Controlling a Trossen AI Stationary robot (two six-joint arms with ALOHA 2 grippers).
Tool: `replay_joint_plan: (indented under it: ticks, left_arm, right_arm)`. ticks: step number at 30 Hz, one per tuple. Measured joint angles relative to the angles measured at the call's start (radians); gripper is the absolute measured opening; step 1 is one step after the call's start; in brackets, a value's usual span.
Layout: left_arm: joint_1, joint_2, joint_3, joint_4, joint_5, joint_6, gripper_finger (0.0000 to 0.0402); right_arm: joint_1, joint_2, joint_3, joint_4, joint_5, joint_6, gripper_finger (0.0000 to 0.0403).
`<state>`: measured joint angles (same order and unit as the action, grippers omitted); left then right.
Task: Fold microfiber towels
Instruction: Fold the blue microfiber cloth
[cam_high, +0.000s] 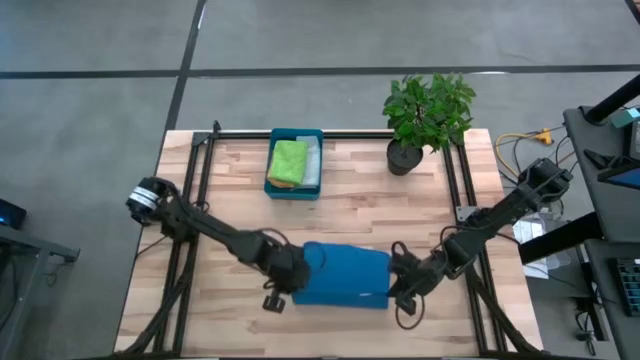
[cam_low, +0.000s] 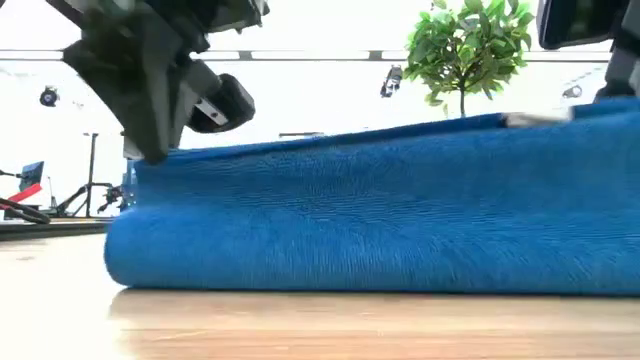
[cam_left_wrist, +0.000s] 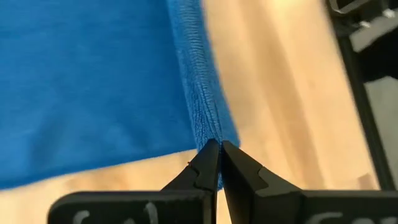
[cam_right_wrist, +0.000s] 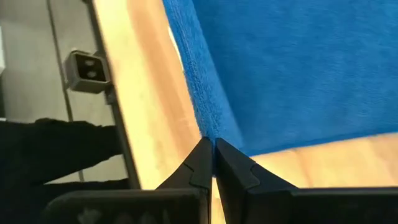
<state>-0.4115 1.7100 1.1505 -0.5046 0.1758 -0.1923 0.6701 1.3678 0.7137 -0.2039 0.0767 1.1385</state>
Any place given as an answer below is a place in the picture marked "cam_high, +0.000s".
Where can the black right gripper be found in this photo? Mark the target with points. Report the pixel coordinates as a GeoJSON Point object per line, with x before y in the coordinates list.
{"type": "Point", "coordinates": [420, 275]}

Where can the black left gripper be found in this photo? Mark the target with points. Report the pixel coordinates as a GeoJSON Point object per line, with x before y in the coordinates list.
{"type": "Point", "coordinates": [290, 270]}

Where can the blue microfiber towel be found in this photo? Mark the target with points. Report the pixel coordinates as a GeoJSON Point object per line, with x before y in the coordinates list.
{"type": "Point", "coordinates": [350, 275]}

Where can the green microfiber towel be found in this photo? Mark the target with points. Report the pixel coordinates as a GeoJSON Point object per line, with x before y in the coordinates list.
{"type": "Point", "coordinates": [287, 162]}

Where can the grey microfiber towel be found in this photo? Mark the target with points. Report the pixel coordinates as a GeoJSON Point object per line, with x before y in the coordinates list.
{"type": "Point", "coordinates": [314, 165]}

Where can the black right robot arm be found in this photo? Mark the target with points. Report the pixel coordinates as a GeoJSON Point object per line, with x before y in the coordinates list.
{"type": "Point", "coordinates": [505, 212]}

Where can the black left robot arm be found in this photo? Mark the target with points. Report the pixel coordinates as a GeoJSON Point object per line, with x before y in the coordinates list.
{"type": "Point", "coordinates": [215, 230]}

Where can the teal plastic bin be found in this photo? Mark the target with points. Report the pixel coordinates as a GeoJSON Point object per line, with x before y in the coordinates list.
{"type": "Point", "coordinates": [292, 194]}

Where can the white paper sheet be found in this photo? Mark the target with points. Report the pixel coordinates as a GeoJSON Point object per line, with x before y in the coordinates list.
{"type": "Point", "coordinates": [530, 235]}

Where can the black beam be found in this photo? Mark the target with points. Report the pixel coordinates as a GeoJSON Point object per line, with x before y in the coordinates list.
{"type": "Point", "coordinates": [560, 237]}

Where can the potted green plant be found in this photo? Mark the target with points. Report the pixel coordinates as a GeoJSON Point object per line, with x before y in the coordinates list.
{"type": "Point", "coordinates": [430, 112]}

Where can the black side desk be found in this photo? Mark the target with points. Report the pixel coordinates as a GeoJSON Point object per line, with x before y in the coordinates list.
{"type": "Point", "coordinates": [600, 200]}
{"type": "Point", "coordinates": [602, 280]}

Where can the black computer keyboard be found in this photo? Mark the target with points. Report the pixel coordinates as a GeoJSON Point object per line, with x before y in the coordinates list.
{"type": "Point", "coordinates": [629, 287]}

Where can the black tablet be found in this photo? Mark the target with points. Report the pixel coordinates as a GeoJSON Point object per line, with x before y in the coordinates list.
{"type": "Point", "coordinates": [622, 177]}

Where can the black pole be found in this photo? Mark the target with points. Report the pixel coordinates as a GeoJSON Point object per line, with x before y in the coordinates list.
{"type": "Point", "coordinates": [612, 102]}

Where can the small teal box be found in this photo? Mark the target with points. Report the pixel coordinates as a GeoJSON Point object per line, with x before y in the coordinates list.
{"type": "Point", "coordinates": [627, 117]}

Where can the grey metal stand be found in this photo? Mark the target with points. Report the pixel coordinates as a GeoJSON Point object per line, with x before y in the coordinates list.
{"type": "Point", "coordinates": [30, 245]}

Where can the black device with blue light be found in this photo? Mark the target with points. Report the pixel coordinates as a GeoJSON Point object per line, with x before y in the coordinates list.
{"type": "Point", "coordinates": [10, 214]}

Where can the black aluminium frame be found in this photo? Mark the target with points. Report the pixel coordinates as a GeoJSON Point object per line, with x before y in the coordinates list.
{"type": "Point", "coordinates": [350, 134]}

